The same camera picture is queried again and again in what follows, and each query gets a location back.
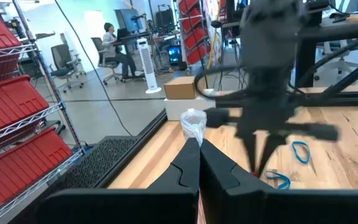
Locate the black standing desk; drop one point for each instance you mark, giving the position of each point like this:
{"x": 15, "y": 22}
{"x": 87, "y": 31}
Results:
{"x": 141, "y": 33}

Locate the person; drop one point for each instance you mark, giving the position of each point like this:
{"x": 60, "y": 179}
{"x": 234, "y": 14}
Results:
{"x": 109, "y": 40}

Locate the white tower fan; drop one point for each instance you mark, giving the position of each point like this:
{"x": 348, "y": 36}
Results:
{"x": 146, "y": 62}

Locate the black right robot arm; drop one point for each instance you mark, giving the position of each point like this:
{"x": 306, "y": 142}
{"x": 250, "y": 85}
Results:
{"x": 272, "y": 31}

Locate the clear plastic zip bag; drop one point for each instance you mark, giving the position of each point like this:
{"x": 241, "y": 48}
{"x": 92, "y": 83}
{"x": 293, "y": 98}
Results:
{"x": 193, "y": 124}

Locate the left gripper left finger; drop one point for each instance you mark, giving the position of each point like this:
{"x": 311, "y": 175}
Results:
{"x": 120, "y": 207}

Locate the brown cardboard box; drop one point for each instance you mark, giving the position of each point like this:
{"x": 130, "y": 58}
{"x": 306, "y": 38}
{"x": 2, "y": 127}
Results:
{"x": 179, "y": 88}

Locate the dark computer monitor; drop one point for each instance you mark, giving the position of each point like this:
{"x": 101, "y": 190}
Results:
{"x": 129, "y": 20}

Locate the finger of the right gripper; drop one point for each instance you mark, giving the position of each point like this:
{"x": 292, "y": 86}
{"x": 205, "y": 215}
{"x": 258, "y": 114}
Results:
{"x": 248, "y": 146}
{"x": 272, "y": 144}

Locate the lit computer tower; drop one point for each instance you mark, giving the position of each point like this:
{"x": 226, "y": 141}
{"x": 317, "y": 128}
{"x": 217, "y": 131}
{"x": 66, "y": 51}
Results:
{"x": 174, "y": 55}

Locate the blue rubber band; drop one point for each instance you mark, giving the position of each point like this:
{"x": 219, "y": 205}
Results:
{"x": 286, "y": 180}
{"x": 308, "y": 154}

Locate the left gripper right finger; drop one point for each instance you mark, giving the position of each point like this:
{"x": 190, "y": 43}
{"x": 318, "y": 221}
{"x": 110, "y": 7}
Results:
{"x": 291, "y": 207}

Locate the dark office chair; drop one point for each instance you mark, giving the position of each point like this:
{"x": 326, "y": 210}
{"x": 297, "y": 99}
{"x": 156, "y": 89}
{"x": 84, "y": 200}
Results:
{"x": 98, "y": 49}

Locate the white office chair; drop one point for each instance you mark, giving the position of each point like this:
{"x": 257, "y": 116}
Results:
{"x": 340, "y": 65}

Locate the grey office chair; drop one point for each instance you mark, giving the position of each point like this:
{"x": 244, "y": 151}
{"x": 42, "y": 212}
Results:
{"x": 61, "y": 56}

